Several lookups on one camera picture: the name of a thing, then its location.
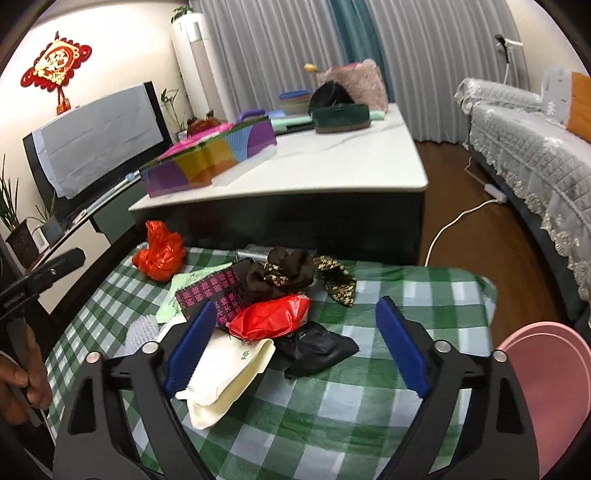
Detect purple foam fruit net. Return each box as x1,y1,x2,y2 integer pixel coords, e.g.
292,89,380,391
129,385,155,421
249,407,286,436
124,315,160,355

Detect green snack wrapper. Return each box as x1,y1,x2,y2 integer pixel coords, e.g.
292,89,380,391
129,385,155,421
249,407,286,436
154,261,235,325

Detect red plastic bag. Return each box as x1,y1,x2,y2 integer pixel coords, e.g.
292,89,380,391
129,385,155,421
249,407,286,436
131,220,186,282
226,294,311,341

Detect cream paper bag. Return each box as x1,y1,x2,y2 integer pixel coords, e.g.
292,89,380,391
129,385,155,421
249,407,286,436
175,329,276,430

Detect dark patterned wrapper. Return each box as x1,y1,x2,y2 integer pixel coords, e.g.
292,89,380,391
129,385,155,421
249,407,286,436
175,259,254,330

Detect black plastic bag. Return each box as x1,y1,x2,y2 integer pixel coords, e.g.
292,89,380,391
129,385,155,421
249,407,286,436
273,321,360,380

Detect clear plastic packaging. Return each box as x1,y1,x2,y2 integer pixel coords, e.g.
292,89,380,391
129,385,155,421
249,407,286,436
235,245,270,263

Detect brown gold fabric bow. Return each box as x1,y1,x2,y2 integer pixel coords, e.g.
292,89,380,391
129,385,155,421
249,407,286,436
245,247,356,308

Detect pink trash bin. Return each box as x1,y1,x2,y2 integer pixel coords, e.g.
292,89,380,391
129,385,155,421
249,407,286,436
499,322,590,476

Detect person's left hand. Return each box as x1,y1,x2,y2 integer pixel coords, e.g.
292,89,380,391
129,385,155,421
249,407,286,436
1,325,52,426

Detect potted plant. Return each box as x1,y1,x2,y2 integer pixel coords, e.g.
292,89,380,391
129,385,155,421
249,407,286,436
1,156,64,269

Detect tv cabinet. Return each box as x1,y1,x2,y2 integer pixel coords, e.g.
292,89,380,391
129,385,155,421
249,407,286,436
32,180,145,313

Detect television with grey cover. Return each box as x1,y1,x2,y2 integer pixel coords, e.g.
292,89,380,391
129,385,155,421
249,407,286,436
23,82,172,222

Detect green checkered tablecloth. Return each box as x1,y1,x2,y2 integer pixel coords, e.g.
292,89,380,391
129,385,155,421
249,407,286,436
46,244,497,479

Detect colourful gift box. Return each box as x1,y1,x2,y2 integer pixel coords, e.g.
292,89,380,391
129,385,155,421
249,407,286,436
140,111,277,198

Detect red teapot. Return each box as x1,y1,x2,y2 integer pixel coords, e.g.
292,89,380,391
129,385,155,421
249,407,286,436
186,110,221,137

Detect red chinese knot ornament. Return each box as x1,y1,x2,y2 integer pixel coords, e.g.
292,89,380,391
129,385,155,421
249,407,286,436
20,33,92,115

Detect white top coffee table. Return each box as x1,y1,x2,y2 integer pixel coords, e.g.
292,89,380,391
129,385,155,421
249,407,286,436
129,103,429,265

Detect white air conditioner tower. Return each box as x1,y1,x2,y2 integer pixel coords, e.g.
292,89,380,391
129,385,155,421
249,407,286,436
171,12,226,120

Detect grey covered sofa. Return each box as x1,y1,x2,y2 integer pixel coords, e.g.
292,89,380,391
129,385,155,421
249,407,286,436
454,68,590,301

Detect stack of coloured bowls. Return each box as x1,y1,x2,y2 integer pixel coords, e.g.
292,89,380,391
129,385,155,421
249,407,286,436
279,90,311,115

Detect grey curtains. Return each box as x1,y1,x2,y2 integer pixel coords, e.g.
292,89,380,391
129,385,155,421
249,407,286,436
191,1,529,143

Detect orange cushion far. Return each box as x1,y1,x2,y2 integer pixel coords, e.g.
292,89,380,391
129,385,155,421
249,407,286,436
566,72,591,143

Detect dark green round tin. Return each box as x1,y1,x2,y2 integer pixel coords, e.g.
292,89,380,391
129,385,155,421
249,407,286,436
311,104,372,134

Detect pink lace basket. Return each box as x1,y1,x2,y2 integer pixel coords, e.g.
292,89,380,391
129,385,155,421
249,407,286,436
315,58,389,113

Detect floor lamp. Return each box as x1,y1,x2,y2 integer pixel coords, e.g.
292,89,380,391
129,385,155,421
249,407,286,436
494,34,524,85

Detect teal curtain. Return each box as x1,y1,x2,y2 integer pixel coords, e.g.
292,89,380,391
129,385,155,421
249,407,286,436
328,0,394,102

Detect white power strip cable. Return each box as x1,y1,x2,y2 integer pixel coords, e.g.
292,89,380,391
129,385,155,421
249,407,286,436
423,156,509,269

